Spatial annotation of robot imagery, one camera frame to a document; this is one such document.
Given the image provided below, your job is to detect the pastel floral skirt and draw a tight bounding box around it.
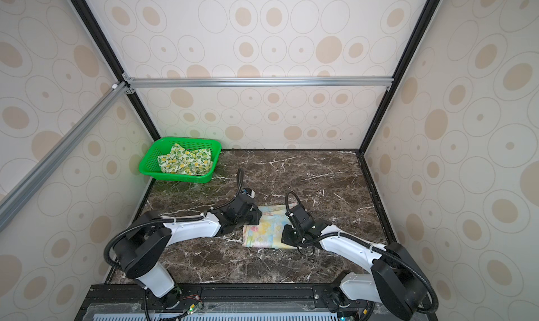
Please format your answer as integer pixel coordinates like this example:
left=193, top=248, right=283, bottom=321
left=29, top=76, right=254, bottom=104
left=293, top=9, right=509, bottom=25
left=243, top=205, right=293, bottom=249

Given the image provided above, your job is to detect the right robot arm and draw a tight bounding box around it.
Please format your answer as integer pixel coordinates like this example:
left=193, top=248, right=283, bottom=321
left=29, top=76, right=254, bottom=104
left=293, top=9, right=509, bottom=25
left=282, top=203, right=439, bottom=320

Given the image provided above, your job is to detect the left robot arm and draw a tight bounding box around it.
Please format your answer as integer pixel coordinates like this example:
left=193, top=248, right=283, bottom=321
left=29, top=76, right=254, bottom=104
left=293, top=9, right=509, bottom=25
left=103, top=188, right=262, bottom=298

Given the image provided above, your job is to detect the lemon print folded skirt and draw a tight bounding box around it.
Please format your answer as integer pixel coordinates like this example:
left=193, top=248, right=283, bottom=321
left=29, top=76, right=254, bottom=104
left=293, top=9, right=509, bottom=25
left=157, top=144, right=213, bottom=176

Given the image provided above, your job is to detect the green plastic basket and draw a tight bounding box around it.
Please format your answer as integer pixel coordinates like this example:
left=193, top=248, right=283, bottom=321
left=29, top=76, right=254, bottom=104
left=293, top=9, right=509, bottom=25
left=138, top=137, right=222, bottom=184

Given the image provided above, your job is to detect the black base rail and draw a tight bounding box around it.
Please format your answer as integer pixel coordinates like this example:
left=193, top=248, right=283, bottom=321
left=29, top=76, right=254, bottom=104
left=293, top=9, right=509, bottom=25
left=74, top=282, right=439, bottom=321

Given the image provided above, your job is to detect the horizontal aluminium back rail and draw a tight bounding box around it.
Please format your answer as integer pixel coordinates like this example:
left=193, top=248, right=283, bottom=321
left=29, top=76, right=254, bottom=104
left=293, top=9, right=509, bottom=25
left=127, top=76, right=393, bottom=88

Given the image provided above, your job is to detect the diagonal aluminium left rail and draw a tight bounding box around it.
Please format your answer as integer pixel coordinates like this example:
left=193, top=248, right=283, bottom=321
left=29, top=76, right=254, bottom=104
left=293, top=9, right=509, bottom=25
left=1, top=82, right=127, bottom=230

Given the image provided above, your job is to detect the black right corner post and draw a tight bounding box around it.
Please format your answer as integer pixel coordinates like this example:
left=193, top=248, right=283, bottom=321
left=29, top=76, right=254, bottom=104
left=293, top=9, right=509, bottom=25
left=358, top=0, right=449, bottom=154

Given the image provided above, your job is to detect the black corner post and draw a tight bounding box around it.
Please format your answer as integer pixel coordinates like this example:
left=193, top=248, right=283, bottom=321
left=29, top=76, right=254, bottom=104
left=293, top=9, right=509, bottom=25
left=69, top=0, right=161, bottom=141
left=358, top=0, right=449, bottom=154

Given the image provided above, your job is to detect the black left corner post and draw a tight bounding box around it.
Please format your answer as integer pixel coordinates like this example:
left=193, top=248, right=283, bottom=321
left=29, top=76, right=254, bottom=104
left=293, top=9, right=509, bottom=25
left=69, top=0, right=161, bottom=141

